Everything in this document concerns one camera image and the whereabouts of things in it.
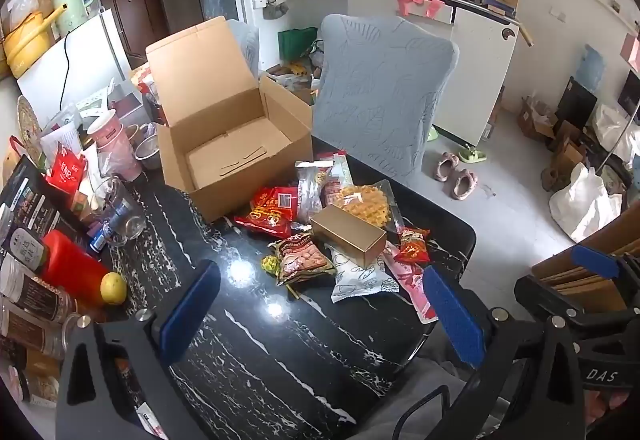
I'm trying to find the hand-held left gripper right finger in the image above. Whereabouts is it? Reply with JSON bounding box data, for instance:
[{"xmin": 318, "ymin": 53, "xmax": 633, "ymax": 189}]
[{"xmin": 422, "ymin": 266, "xmax": 586, "ymax": 440}]

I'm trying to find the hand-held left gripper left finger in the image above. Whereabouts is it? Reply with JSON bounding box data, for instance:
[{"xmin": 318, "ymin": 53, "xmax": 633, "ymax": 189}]
[{"xmin": 55, "ymin": 260, "xmax": 222, "ymax": 440}]

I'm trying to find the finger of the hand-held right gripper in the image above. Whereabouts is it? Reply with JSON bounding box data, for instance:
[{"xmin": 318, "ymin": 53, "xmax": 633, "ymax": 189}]
[
  {"xmin": 571, "ymin": 245, "xmax": 640, "ymax": 281},
  {"xmin": 514, "ymin": 272, "xmax": 640, "ymax": 327}
]

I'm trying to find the pink snack packet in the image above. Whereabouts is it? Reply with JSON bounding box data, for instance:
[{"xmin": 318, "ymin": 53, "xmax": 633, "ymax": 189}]
[{"xmin": 382, "ymin": 255, "xmax": 440, "ymax": 325}]

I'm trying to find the small red snack packet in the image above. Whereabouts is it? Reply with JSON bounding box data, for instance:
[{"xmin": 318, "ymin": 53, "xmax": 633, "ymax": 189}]
[{"xmin": 393, "ymin": 226, "xmax": 432, "ymax": 265}]

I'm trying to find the yellow green lollipop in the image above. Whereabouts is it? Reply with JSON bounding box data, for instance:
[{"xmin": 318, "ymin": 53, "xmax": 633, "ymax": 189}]
[{"xmin": 261, "ymin": 255, "xmax": 302, "ymax": 301}]

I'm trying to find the white printed snack packet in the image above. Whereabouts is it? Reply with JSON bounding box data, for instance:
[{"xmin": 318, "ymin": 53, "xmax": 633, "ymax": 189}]
[{"xmin": 325, "ymin": 244, "xmax": 401, "ymax": 303}]

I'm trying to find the large red snack packet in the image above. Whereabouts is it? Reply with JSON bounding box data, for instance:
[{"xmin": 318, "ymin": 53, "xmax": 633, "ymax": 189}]
[{"xmin": 234, "ymin": 186, "xmax": 301, "ymax": 239}]

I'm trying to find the brown peanut packet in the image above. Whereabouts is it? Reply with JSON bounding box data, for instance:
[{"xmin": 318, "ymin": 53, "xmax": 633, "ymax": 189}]
[{"xmin": 269, "ymin": 232, "xmax": 337, "ymax": 285}]

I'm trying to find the gold box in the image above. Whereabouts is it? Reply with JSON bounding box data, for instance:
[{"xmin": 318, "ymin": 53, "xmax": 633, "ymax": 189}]
[{"xmin": 310, "ymin": 205, "xmax": 387, "ymax": 268}]

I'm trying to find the clear waffle packet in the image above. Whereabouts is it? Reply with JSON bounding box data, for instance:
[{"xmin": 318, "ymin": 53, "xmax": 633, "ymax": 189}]
[{"xmin": 332, "ymin": 180, "xmax": 405, "ymax": 233}]

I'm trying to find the silver snack packet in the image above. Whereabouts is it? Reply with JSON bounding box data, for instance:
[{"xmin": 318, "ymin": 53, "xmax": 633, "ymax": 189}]
[{"xmin": 294, "ymin": 160, "xmax": 333, "ymax": 223}]

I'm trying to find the long red white snack packet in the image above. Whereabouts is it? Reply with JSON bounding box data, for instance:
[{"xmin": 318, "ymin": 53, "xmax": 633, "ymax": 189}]
[{"xmin": 320, "ymin": 151, "xmax": 354, "ymax": 207}]

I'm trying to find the large cardboard box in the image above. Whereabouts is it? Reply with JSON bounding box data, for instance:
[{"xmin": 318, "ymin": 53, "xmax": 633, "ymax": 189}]
[{"xmin": 145, "ymin": 16, "xmax": 315, "ymax": 223}]

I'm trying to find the person's right hand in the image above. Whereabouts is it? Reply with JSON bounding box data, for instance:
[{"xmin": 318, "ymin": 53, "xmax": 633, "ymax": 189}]
[{"xmin": 582, "ymin": 390, "xmax": 632, "ymax": 428}]

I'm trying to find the white plastic bag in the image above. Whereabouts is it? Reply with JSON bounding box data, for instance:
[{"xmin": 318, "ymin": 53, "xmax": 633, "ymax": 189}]
[
  {"xmin": 549, "ymin": 163, "xmax": 623, "ymax": 243},
  {"xmin": 592, "ymin": 104, "xmax": 640, "ymax": 165}
]

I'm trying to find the lemon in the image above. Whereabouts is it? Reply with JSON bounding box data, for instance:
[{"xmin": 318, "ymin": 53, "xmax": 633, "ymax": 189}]
[{"xmin": 100, "ymin": 272, "xmax": 128, "ymax": 305}]

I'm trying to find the clear glass jar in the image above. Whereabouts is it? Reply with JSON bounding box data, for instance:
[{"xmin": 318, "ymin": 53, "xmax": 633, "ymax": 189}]
[{"xmin": 92, "ymin": 175, "xmax": 147, "ymax": 248}]

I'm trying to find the brown paper bag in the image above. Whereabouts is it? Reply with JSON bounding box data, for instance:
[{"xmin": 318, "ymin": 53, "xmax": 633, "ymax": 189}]
[{"xmin": 550, "ymin": 135, "xmax": 586, "ymax": 178}]

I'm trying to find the small blue tube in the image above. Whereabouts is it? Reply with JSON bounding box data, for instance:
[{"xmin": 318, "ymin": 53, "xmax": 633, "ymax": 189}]
[{"xmin": 90, "ymin": 215, "xmax": 119, "ymax": 251}]

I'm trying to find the red box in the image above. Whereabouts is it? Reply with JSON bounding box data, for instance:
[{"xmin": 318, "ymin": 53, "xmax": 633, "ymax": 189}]
[{"xmin": 41, "ymin": 230, "xmax": 111, "ymax": 308}]

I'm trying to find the pink fuzzy slipper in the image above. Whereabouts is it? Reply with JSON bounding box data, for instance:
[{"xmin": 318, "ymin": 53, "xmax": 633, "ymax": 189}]
[
  {"xmin": 432, "ymin": 151, "xmax": 461, "ymax": 183},
  {"xmin": 451, "ymin": 168, "xmax": 479, "ymax": 201}
]

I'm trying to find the cluttered brown cardboard box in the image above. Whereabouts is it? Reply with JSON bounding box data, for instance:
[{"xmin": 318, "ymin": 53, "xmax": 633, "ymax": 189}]
[{"xmin": 517, "ymin": 96, "xmax": 558, "ymax": 143}]

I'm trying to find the metal bowl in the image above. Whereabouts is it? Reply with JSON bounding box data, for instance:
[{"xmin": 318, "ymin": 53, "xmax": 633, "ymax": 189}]
[{"xmin": 134, "ymin": 135, "xmax": 162, "ymax": 171}]

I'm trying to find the black flat panel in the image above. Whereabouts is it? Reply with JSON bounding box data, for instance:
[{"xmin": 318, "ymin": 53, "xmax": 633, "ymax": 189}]
[{"xmin": 556, "ymin": 76, "xmax": 598, "ymax": 131}]

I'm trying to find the pink paper cup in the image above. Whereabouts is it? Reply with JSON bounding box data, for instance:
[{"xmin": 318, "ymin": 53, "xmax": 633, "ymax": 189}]
[{"xmin": 86, "ymin": 108, "xmax": 143, "ymax": 181}]

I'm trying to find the red paper bag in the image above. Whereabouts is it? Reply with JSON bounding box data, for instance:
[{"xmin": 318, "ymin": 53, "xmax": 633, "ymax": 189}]
[{"xmin": 45, "ymin": 142, "xmax": 88, "ymax": 193}]

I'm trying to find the blue paper sheet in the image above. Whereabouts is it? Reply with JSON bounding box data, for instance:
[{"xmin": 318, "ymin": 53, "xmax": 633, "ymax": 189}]
[{"xmin": 580, "ymin": 44, "xmax": 607, "ymax": 90}]

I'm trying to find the black printed carton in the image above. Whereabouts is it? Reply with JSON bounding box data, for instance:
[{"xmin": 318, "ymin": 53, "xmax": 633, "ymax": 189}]
[{"xmin": 0, "ymin": 155, "xmax": 86, "ymax": 271}]

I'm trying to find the maroon box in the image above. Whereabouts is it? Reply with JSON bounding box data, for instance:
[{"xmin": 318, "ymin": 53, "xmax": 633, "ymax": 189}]
[{"xmin": 110, "ymin": 92, "xmax": 146, "ymax": 125}]

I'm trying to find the white printed paper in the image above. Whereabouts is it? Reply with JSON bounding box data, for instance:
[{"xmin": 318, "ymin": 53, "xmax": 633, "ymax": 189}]
[{"xmin": 40, "ymin": 120, "xmax": 83, "ymax": 165}]

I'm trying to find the red gift bag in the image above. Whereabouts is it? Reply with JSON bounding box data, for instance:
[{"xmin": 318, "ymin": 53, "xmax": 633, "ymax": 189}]
[{"xmin": 131, "ymin": 64, "xmax": 166, "ymax": 125}]

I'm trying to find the white cabinet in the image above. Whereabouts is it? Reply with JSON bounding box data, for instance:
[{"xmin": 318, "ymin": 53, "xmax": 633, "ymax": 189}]
[{"xmin": 346, "ymin": 0, "xmax": 521, "ymax": 148}]

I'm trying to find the grey covered chair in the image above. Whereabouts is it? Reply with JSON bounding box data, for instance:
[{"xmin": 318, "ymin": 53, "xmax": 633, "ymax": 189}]
[{"xmin": 311, "ymin": 14, "xmax": 460, "ymax": 188}]

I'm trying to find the woven round mat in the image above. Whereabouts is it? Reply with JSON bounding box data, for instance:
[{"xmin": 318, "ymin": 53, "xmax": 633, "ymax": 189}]
[{"xmin": 17, "ymin": 96, "xmax": 42, "ymax": 161}]

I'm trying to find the thin wooden stick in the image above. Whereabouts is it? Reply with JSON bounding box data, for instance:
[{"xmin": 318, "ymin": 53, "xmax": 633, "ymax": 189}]
[{"xmin": 580, "ymin": 0, "xmax": 640, "ymax": 33}]

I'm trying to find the white fridge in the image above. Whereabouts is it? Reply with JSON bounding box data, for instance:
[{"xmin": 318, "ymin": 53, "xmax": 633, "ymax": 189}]
[{"xmin": 15, "ymin": 8, "xmax": 133, "ymax": 121}]

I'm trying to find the green bag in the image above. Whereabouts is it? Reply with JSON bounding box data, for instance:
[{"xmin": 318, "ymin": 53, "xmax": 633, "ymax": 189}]
[{"xmin": 277, "ymin": 27, "xmax": 318, "ymax": 63}]

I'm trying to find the brown door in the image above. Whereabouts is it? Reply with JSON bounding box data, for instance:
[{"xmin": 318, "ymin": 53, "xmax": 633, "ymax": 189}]
[{"xmin": 96, "ymin": 0, "xmax": 171, "ymax": 70}]

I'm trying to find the pink cloth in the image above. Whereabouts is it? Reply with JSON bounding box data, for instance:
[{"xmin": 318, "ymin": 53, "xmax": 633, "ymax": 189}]
[{"xmin": 395, "ymin": 0, "xmax": 453, "ymax": 23}]

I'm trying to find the yellow pot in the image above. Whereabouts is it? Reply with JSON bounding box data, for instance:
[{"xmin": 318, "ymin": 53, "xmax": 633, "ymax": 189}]
[{"xmin": 2, "ymin": 4, "xmax": 68, "ymax": 70}]

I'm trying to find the green kettle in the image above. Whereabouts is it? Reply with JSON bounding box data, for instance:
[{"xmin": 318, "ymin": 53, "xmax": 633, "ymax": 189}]
[{"xmin": 52, "ymin": 0, "xmax": 96, "ymax": 38}]

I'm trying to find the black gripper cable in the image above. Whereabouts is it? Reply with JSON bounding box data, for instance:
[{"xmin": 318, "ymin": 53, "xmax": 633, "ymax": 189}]
[{"xmin": 399, "ymin": 385, "xmax": 451, "ymax": 440}]

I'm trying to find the black power cable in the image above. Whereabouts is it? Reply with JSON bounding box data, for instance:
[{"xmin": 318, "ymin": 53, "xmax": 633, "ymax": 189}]
[{"xmin": 59, "ymin": 27, "xmax": 72, "ymax": 111}]

